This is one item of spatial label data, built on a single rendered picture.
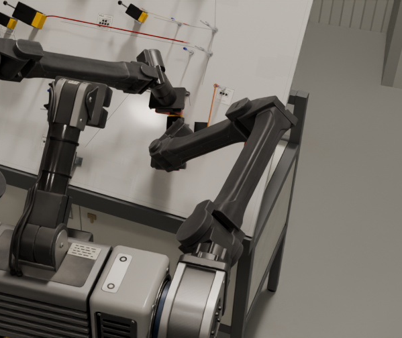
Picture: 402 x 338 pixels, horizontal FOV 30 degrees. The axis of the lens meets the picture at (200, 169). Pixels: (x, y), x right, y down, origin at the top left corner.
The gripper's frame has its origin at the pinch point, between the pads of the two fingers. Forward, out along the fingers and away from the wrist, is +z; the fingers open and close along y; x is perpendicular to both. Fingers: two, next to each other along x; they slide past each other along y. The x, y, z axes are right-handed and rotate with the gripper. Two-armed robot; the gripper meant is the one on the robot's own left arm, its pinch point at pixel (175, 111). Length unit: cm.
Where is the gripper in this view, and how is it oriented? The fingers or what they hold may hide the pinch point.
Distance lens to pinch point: 218.2
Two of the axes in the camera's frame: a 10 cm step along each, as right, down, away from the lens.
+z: 2.3, 3.7, 9.0
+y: -9.7, -0.3, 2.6
